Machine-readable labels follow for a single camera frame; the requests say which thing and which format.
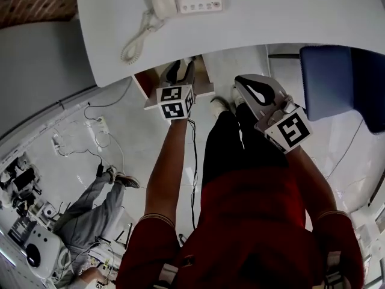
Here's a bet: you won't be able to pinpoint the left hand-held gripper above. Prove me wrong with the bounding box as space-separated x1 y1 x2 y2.
156 58 197 122

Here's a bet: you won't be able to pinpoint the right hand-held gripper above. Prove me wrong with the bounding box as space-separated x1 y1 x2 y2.
234 73 314 155

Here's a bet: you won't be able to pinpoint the person's left forearm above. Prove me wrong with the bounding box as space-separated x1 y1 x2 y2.
143 117 193 222

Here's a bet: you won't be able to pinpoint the person's right forearm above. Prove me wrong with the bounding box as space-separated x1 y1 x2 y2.
285 147 347 219

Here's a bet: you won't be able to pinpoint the white desk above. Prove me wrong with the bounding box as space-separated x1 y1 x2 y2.
75 0 385 89

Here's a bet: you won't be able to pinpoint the person's white left shoe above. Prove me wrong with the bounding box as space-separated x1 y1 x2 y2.
209 96 231 119

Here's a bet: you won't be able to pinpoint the person's white shoe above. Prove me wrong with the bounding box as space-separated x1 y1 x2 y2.
209 96 231 119
230 84 246 107

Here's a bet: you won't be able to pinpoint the person's white right shoe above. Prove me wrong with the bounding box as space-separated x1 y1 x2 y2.
230 84 246 107

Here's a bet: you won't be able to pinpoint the person's black trousers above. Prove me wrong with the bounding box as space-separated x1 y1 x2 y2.
200 102 290 194

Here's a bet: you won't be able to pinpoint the blue chair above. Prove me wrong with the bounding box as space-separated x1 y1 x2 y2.
298 45 385 135

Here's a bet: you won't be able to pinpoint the white power strip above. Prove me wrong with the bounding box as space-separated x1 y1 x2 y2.
95 116 109 132

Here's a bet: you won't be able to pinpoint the person's red shirt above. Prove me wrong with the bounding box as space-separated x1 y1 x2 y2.
115 167 365 289

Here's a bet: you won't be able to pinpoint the white appliance with black disc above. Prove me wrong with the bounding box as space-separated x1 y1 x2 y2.
21 225 61 280

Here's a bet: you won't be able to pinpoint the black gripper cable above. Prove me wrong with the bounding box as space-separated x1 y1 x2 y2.
186 117 200 231

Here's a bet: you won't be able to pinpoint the white coiled telephone cord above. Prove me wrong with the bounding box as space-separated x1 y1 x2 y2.
120 8 167 66

